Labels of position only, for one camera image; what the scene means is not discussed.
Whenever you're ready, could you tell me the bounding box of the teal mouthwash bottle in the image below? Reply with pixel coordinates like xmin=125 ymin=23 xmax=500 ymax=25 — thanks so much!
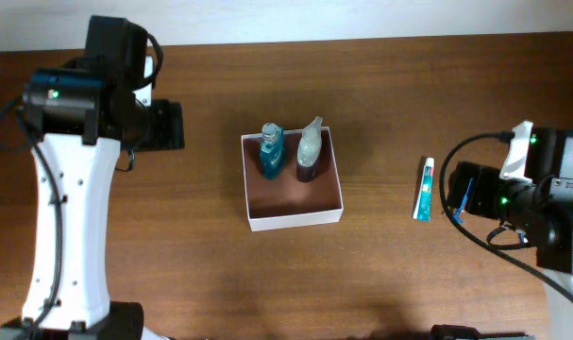
xmin=260 ymin=123 xmax=285 ymax=179

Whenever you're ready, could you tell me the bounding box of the purple spray bottle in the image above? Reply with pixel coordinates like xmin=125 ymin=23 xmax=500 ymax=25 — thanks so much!
xmin=296 ymin=116 xmax=323 ymax=182

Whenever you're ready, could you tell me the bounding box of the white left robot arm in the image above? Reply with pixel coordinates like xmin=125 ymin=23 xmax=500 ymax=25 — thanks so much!
xmin=0 ymin=60 xmax=184 ymax=339

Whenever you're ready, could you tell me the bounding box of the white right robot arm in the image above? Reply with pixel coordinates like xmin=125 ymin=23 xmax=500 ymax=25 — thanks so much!
xmin=445 ymin=161 xmax=573 ymax=339

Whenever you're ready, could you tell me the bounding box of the blue disposable razor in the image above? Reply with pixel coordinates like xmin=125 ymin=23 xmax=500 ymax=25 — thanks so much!
xmin=453 ymin=178 xmax=474 ymax=225

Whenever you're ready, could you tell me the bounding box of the teal toothpaste tube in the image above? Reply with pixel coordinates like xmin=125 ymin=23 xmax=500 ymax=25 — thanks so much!
xmin=413 ymin=158 xmax=434 ymax=221

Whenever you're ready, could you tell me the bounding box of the white cardboard box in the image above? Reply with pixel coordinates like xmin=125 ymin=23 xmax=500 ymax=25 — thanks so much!
xmin=241 ymin=127 xmax=344 ymax=231

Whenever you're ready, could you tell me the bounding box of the black base at bottom edge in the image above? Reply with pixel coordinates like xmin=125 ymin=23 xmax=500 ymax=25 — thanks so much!
xmin=430 ymin=325 xmax=536 ymax=340

